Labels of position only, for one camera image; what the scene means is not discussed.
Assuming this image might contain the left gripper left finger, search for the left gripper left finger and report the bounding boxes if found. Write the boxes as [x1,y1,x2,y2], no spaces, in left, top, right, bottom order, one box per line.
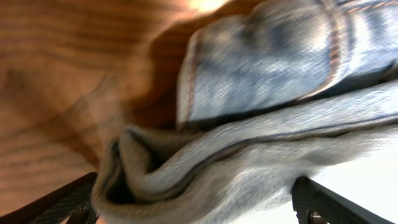
[1,172,98,224]

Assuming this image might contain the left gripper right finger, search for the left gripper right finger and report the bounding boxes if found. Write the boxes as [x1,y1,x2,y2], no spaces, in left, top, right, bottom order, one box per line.
[291,177,392,224]

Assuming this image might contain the blue denim jeans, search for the blue denim jeans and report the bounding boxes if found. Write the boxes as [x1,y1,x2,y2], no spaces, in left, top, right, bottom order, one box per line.
[91,0,397,223]

